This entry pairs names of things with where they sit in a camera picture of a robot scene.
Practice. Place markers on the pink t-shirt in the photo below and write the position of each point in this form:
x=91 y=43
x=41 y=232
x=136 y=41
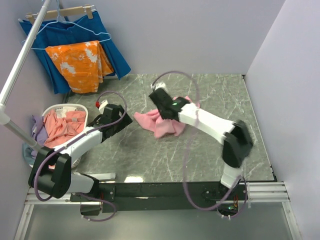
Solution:
x=153 y=122

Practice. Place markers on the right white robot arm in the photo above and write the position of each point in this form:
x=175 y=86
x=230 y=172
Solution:
x=234 y=137

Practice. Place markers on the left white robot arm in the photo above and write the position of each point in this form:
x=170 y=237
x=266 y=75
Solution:
x=52 y=170

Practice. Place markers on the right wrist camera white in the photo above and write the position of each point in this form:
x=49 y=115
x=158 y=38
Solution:
x=159 y=85

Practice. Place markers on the lavender garment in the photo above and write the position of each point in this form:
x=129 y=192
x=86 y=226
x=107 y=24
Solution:
x=38 y=131

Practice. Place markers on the silver clothes rack pole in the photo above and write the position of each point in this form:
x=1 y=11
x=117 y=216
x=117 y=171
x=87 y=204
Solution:
x=13 y=76

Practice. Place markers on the blue pleated skirt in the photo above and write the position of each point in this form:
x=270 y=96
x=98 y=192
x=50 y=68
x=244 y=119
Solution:
x=52 y=33

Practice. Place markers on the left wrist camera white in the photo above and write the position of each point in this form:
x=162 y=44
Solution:
x=101 y=105

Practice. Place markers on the aluminium rail frame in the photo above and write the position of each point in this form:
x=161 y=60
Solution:
x=267 y=215

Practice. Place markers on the black base beam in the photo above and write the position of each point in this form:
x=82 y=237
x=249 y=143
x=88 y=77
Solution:
x=116 y=197

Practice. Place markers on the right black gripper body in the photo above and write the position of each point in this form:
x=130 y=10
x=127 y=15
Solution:
x=161 y=112

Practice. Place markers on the wooden clip hanger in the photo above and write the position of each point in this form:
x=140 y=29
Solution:
x=72 y=11

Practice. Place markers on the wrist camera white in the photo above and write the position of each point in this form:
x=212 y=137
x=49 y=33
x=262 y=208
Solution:
x=101 y=105
x=159 y=85

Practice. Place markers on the grey blue garment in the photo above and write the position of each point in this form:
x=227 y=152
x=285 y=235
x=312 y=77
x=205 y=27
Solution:
x=29 y=154

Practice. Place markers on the salmon orange t-shirt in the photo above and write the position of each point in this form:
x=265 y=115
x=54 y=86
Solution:
x=62 y=129

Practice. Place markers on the orange tie-dye cloth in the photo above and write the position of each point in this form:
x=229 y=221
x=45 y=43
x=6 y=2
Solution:
x=83 y=65

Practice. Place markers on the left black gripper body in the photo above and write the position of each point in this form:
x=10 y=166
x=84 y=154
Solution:
x=122 y=123

